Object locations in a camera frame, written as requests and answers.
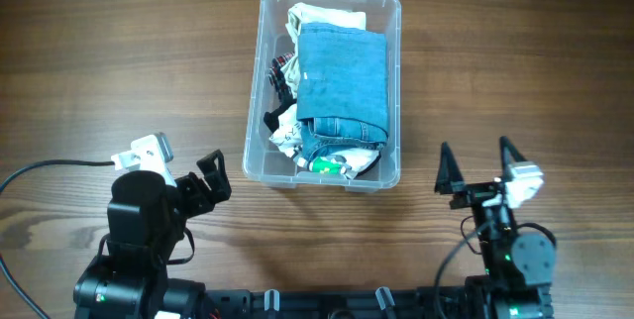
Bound left black cable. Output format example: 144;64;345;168
0;159;116;319

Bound blue denim jeans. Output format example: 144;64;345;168
296;23;389;160

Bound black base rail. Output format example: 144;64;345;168
197;286;554;319

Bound right black cable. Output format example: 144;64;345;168
433;199;506;319

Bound white printed t-shirt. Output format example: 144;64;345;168
269;104;379;179

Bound black garment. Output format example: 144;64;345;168
263;99;296;133

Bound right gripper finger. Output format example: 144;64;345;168
499;136;527;170
434;142;465;194

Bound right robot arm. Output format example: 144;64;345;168
433;136;557;318

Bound cream cloth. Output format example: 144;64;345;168
281;2;367;99

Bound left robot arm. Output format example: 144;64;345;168
73;150;232;319

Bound black cable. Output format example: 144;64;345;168
0;159;116;319
433;199;506;319

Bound plaid shirt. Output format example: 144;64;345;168
267;53;294;103

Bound clear plastic storage bin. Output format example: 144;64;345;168
243;0;402;192

